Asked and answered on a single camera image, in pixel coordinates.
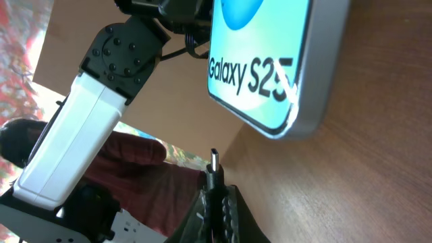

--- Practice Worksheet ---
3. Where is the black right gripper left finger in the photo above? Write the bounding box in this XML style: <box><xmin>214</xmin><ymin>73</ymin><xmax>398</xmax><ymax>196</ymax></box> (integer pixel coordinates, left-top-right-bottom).
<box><xmin>171</xmin><ymin>190</ymin><xmax>210</xmax><ymax>243</ymax></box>

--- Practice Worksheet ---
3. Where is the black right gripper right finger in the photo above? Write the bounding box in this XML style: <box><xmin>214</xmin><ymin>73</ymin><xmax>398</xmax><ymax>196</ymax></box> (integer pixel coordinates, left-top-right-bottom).
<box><xmin>222</xmin><ymin>185</ymin><xmax>270</xmax><ymax>243</ymax></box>

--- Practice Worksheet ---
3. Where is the black USB charging cable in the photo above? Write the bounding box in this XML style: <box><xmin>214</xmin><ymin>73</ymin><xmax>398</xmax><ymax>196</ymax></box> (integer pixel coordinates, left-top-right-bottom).
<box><xmin>204</xmin><ymin>148</ymin><xmax>227</xmax><ymax>243</ymax></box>

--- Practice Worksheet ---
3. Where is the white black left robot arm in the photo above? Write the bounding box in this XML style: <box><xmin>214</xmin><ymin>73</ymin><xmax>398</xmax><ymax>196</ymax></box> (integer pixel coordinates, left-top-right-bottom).
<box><xmin>1</xmin><ymin>0</ymin><xmax>213</xmax><ymax>243</ymax></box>

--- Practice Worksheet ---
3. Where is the person in red shirt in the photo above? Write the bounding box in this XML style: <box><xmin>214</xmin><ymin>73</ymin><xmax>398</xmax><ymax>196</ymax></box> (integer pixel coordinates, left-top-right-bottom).
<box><xmin>1</xmin><ymin>132</ymin><xmax>205</xmax><ymax>242</ymax></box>

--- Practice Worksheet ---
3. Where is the brown cardboard board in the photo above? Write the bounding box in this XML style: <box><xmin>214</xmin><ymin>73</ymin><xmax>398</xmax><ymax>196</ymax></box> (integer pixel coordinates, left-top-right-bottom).
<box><xmin>33</xmin><ymin>0</ymin><xmax>244</xmax><ymax>159</ymax></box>

